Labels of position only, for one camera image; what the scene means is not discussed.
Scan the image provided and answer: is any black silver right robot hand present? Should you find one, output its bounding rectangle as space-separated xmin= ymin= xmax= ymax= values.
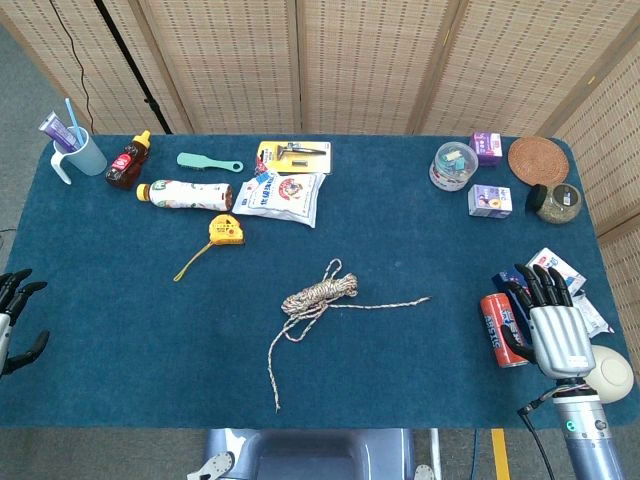
xmin=502 ymin=263 xmax=597 ymax=379

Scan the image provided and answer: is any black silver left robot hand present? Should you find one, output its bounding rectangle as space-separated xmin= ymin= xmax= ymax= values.
xmin=0 ymin=268 xmax=50 ymax=377

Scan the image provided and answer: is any beige braided rope bundle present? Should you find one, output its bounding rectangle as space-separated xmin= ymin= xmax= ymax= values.
xmin=268 ymin=258 xmax=431 ymax=414

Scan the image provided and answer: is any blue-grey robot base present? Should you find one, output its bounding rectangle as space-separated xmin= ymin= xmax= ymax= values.
xmin=187 ymin=428 xmax=436 ymax=480

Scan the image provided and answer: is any white snack packet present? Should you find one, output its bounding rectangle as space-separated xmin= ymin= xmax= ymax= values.
xmin=569 ymin=292 xmax=612 ymax=339

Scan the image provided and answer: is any beige upturned bowl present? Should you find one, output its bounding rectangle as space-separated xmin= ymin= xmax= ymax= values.
xmin=582 ymin=343 xmax=635 ymax=405

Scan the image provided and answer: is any red orange drink can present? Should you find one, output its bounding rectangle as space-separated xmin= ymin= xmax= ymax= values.
xmin=479 ymin=292 xmax=530 ymax=369

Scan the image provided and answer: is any white milk carton red print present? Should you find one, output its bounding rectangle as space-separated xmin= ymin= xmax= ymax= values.
xmin=527 ymin=247 xmax=587 ymax=296

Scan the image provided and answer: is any long dark blue box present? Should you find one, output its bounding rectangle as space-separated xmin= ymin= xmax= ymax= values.
xmin=492 ymin=269 xmax=529 ymax=301

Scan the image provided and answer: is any glass jar black lid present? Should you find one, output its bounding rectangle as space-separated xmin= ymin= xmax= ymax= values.
xmin=524 ymin=182 xmax=584 ymax=225

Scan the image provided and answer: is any small purple white carton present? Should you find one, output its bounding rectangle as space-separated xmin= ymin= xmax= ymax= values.
xmin=468 ymin=131 xmax=504 ymax=169
xmin=467 ymin=183 xmax=514 ymax=219

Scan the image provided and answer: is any blue felt table cover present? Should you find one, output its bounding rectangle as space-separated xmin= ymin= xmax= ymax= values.
xmin=0 ymin=133 xmax=640 ymax=431

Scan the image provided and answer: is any brown honey bottle yellow cap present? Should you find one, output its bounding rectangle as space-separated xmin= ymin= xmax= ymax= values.
xmin=104 ymin=129 xmax=152 ymax=191

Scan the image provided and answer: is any purple toothpaste tube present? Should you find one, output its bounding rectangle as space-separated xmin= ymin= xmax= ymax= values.
xmin=38 ymin=110 xmax=81 ymax=153

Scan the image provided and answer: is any white table leg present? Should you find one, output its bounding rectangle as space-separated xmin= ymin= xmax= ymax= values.
xmin=428 ymin=428 xmax=444 ymax=480

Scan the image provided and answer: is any round woven brown coaster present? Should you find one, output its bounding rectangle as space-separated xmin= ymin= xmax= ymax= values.
xmin=507 ymin=136 xmax=570 ymax=187

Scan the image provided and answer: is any light blue toothbrush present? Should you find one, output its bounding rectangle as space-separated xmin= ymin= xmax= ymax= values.
xmin=64 ymin=97 xmax=85 ymax=149

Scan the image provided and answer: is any white label drink bottle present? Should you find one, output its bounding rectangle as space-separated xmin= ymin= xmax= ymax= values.
xmin=135 ymin=179 xmax=235 ymax=212

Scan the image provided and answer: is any clear tub of binder clips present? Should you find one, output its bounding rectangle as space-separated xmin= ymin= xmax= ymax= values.
xmin=428 ymin=141 xmax=479 ymax=192

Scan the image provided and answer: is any yellow tape measure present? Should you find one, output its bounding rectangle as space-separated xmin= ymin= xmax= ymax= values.
xmin=172 ymin=213 xmax=247 ymax=283

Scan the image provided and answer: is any mint green brush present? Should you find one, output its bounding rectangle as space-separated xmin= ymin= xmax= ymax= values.
xmin=176 ymin=151 xmax=245 ymax=174

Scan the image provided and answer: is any black tripod pole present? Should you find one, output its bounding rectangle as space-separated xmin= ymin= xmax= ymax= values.
xmin=93 ymin=0 xmax=174 ymax=135

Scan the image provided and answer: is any white powder bag blue print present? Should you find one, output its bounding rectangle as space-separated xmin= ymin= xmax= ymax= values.
xmin=232 ymin=169 xmax=327 ymax=230

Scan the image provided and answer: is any razor in yellow blister pack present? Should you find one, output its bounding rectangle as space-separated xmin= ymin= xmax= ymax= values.
xmin=256 ymin=140 xmax=333 ymax=175

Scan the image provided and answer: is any bamboo folding screen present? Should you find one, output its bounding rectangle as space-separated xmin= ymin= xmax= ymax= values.
xmin=0 ymin=0 xmax=640 ymax=361

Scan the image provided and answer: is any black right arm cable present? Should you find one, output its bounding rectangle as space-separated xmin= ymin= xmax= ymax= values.
xmin=517 ymin=384 xmax=559 ymax=480

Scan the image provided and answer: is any blue floor cable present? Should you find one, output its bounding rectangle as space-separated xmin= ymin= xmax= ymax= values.
xmin=469 ymin=428 xmax=481 ymax=480

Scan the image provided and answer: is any light blue cup white handle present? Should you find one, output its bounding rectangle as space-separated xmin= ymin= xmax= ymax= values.
xmin=49 ymin=125 xmax=109 ymax=186

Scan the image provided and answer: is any thin black hanging cable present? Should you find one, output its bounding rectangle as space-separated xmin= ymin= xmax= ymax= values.
xmin=48 ymin=0 xmax=96 ymax=132

